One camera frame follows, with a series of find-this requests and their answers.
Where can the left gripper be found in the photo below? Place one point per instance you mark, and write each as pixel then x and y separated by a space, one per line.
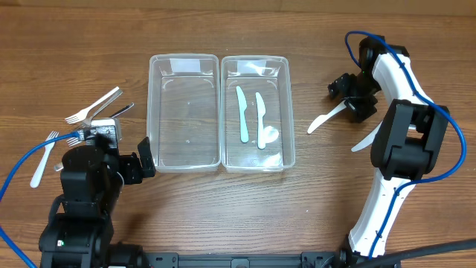
pixel 131 167

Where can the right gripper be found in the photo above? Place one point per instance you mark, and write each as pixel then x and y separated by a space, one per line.
pixel 354 100

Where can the white plastic knife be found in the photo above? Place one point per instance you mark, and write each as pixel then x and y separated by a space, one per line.
pixel 325 117

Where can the pale blue plastic knife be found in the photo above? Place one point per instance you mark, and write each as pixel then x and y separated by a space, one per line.
pixel 368 140

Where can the light blue plastic knife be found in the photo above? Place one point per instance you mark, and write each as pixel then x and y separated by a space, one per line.
pixel 244 137

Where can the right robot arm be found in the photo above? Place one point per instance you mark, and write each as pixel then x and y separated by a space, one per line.
pixel 404 146

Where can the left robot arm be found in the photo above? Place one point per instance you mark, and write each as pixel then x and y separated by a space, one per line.
pixel 80 230

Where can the left clear plastic container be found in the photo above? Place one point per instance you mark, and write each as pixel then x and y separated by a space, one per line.
pixel 183 112

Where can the clear plastic container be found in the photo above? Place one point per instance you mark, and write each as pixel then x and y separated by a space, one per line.
pixel 183 112
pixel 270 76

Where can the right clear plastic container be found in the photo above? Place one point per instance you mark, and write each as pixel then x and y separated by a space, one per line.
pixel 270 76

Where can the metal fork under white fork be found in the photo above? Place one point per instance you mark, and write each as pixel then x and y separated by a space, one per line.
pixel 87 121

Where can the white plastic fork upper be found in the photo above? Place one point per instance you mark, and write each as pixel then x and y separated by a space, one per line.
pixel 81 115

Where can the white plastic fork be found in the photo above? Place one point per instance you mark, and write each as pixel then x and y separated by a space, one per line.
pixel 81 115
pixel 36 179

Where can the white plastic fork left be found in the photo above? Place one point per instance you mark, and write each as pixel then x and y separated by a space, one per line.
pixel 36 179

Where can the metal fork dark handle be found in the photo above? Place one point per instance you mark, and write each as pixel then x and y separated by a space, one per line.
pixel 75 141

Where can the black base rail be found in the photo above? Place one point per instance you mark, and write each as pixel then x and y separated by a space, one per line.
pixel 304 259

